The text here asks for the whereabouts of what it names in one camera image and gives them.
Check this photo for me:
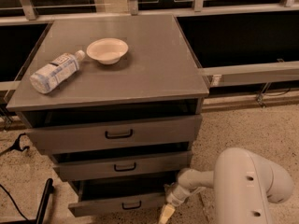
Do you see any grey bottom drawer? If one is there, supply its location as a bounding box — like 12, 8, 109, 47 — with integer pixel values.
68, 173, 175, 217

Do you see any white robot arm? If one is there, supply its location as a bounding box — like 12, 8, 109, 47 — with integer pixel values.
158, 147, 294, 224

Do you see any grey middle drawer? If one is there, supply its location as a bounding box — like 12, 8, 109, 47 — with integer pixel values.
54, 151, 192, 181

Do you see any white bowl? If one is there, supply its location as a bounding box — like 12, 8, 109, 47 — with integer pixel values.
86, 38, 129, 64

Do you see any clear plastic water bottle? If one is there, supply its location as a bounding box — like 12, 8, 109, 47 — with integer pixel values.
30, 50, 85, 94

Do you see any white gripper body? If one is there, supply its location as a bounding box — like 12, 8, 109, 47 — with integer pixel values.
165, 182, 195, 207

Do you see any grey drawer cabinet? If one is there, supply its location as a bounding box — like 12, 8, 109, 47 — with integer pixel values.
6, 14, 210, 185

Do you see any metal window railing frame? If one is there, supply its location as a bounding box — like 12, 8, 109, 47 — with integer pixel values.
0, 0, 299, 109

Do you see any grey top drawer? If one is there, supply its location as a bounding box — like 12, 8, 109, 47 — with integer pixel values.
27, 115, 202, 154

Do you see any black stand leg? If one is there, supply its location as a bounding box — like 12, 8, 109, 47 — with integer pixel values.
0, 178, 54, 224

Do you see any grey drawer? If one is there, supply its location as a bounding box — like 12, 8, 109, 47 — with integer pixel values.
68, 173, 175, 217
54, 151, 192, 181
27, 115, 202, 154

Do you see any black cable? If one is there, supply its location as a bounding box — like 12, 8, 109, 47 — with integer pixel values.
0, 183, 30, 221

